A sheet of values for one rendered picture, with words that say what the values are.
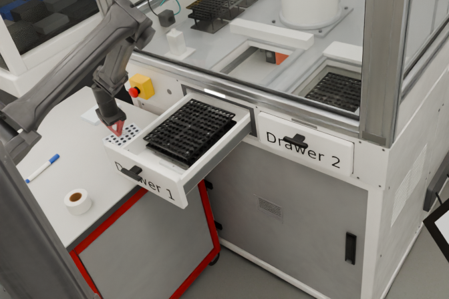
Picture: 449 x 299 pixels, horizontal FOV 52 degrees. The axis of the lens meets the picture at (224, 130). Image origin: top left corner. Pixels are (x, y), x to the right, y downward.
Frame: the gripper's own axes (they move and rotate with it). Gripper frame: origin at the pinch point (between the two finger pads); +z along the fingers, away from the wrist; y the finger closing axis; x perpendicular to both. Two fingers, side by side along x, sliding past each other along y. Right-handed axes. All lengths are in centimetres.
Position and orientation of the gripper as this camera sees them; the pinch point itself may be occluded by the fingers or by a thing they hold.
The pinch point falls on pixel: (117, 133)
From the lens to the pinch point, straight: 157.1
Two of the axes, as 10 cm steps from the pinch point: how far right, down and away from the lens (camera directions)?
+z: 1.3, 7.6, 6.4
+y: -6.1, -4.5, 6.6
